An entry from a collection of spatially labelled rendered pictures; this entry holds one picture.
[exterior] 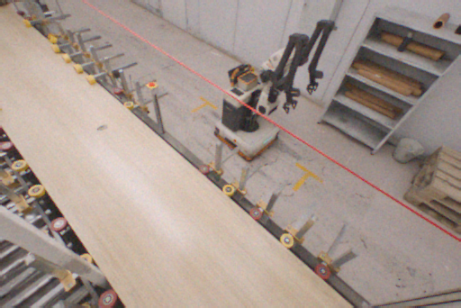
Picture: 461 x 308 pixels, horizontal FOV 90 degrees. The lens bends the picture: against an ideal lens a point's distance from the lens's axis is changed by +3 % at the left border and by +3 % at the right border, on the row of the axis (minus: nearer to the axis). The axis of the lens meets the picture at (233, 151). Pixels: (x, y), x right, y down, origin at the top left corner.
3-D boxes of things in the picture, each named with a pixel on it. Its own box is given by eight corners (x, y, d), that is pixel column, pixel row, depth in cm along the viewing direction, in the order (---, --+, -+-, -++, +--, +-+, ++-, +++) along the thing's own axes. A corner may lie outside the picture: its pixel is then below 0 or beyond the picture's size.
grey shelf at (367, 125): (329, 110, 376) (387, 4, 257) (383, 140, 342) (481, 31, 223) (316, 122, 353) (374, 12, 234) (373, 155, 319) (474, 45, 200)
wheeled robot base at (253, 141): (212, 135, 310) (212, 122, 291) (242, 115, 343) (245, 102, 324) (248, 164, 285) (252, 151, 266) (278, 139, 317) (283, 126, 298)
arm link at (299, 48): (304, 33, 168) (296, 38, 162) (311, 37, 165) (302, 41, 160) (287, 84, 201) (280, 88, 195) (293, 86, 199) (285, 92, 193)
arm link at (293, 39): (296, 26, 168) (289, 30, 163) (311, 36, 165) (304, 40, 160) (275, 75, 205) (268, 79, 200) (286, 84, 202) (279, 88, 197)
